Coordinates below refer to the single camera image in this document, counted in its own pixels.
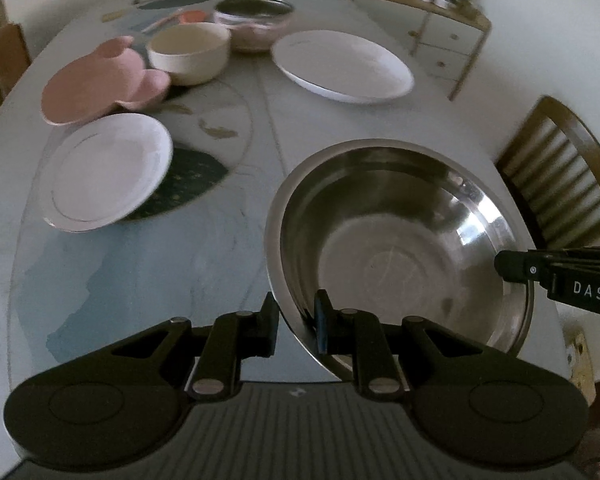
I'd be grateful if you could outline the large stainless steel bowl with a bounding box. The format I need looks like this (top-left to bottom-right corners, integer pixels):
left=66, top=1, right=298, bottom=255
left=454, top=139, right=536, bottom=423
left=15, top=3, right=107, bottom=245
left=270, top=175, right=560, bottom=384
left=264, top=139, right=534, bottom=380

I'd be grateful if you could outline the white plate with rim line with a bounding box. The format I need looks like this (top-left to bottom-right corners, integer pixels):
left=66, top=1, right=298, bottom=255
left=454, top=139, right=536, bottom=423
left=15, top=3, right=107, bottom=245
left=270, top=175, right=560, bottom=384
left=38, top=113, right=174, bottom=233

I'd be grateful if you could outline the cream ceramic bowl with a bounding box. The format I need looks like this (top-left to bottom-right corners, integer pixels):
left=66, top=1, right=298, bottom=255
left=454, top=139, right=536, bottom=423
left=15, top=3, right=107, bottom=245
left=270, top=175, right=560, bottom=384
left=146, top=23, right=231, bottom=86

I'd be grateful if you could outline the pink bear-shaped plate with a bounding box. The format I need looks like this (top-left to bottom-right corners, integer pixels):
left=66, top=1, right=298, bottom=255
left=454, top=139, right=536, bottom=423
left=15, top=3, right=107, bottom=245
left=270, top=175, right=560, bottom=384
left=40, top=36, right=171, bottom=126

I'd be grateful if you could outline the wooden chair right side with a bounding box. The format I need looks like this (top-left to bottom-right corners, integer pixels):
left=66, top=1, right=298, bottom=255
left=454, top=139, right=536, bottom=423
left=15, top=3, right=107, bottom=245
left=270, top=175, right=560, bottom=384
left=495, top=96, right=600, bottom=250

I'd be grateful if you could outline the white drawer cabinet wooden top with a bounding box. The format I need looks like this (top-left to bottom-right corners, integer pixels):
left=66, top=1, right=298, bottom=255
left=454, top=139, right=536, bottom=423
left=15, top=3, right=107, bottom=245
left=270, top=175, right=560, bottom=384
left=354, top=0, right=492, bottom=101

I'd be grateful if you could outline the orange correction tape dispenser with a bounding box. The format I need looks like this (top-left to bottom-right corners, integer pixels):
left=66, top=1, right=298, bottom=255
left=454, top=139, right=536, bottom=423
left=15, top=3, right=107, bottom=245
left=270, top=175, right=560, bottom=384
left=177, top=10, right=208, bottom=24

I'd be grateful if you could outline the pink pen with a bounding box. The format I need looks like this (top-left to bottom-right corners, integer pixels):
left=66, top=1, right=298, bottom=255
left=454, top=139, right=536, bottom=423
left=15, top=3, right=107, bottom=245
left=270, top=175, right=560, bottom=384
left=140, top=12, right=179, bottom=35

